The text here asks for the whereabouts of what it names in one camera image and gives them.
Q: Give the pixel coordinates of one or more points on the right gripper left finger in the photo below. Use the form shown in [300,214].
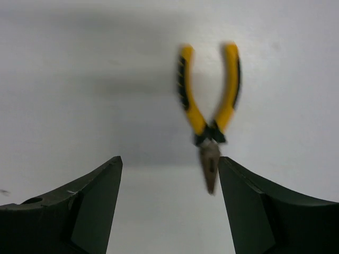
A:
[74,218]

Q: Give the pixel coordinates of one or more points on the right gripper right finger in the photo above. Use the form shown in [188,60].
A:
[265,217]

